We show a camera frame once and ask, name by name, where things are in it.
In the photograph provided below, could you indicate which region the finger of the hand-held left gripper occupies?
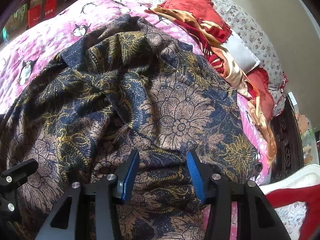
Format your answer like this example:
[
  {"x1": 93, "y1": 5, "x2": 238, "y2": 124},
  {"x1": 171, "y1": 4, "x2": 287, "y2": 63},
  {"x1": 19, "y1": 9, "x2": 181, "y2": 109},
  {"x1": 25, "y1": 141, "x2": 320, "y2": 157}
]
[{"x1": 0, "y1": 159, "x2": 39, "y2": 222}]

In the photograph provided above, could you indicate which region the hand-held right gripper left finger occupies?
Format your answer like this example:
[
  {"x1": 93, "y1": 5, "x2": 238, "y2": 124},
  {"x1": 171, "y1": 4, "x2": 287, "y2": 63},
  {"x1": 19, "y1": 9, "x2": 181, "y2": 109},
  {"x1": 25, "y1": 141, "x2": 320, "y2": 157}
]
[{"x1": 34, "y1": 150, "x2": 140, "y2": 240}]

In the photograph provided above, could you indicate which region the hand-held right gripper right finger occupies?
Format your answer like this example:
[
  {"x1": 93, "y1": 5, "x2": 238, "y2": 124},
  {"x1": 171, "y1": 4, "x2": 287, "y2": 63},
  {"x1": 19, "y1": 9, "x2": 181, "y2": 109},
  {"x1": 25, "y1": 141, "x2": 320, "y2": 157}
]
[{"x1": 186, "y1": 151, "x2": 292, "y2": 240}]

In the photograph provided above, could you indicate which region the dark blue brown floral garment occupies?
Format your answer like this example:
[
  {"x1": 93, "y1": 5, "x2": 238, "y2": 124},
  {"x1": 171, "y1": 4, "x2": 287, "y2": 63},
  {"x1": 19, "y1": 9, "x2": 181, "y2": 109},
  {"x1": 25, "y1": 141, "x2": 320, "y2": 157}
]
[{"x1": 0, "y1": 14, "x2": 263, "y2": 240}]

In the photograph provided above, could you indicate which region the red cloth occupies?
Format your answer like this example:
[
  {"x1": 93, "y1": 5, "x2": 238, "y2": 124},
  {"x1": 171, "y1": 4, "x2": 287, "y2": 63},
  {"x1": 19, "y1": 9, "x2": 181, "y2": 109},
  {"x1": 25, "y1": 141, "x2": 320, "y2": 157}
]
[{"x1": 266, "y1": 182, "x2": 320, "y2": 240}]

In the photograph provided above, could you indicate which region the dark carved wooden headboard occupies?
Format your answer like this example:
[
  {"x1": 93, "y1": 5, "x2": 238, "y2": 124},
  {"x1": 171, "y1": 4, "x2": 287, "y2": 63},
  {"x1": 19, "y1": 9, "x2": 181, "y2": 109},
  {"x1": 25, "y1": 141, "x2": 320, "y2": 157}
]
[{"x1": 269, "y1": 97, "x2": 304, "y2": 183}]

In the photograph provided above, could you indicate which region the white floral quilt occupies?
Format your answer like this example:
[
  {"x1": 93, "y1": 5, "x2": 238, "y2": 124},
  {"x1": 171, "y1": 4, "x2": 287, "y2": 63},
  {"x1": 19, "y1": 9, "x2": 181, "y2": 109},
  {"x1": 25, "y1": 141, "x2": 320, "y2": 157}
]
[{"x1": 260, "y1": 164, "x2": 320, "y2": 240}]

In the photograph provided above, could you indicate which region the red and yellow fleece blanket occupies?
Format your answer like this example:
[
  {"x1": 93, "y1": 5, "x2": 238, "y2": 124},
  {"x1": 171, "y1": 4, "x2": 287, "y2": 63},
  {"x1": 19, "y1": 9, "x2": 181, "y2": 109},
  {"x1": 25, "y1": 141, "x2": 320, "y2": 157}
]
[{"x1": 144, "y1": 6, "x2": 278, "y2": 170}]

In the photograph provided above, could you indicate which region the plain white pillow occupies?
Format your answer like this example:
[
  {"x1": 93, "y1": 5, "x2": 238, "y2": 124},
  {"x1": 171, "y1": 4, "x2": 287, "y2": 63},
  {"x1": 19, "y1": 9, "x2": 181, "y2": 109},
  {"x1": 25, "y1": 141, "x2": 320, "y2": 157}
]
[{"x1": 220, "y1": 32, "x2": 260, "y2": 74}]

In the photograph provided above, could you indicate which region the pink penguin print blanket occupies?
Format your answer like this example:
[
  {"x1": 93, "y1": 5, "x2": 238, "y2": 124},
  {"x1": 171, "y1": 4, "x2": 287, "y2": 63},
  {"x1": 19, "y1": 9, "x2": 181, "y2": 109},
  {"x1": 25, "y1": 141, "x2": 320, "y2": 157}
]
[{"x1": 0, "y1": 0, "x2": 272, "y2": 240}]

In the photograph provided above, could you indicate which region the green printed box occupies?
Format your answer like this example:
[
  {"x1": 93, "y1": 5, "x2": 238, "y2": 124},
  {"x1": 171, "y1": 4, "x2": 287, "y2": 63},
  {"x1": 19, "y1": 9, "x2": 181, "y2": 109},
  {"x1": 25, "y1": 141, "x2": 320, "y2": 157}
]
[{"x1": 2, "y1": 4, "x2": 28, "y2": 42}]

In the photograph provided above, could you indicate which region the white floral pillow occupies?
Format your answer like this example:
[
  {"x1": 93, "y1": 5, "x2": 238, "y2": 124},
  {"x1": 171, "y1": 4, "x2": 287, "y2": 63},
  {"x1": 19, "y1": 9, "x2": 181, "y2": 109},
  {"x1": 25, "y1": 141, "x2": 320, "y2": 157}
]
[{"x1": 155, "y1": 0, "x2": 288, "y2": 115}]

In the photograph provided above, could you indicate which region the red box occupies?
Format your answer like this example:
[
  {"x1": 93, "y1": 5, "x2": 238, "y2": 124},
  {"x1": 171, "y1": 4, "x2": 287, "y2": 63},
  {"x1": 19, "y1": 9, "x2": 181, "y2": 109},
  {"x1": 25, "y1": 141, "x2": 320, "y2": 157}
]
[
  {"x1": 27, "y1": 5, "x2": 42, "y2": 28},
  {"x1": 44, "y1": 0, "x2": 60, "y2": 20}
]

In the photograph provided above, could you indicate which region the red heart-shaped frilled pillow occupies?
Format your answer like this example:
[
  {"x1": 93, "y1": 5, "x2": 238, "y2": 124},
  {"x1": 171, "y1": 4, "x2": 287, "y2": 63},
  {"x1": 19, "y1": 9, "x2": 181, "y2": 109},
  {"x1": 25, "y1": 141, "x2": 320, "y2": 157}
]
[{"x1": 159, "y1": 0, "x2": 232, "y2": 43}]

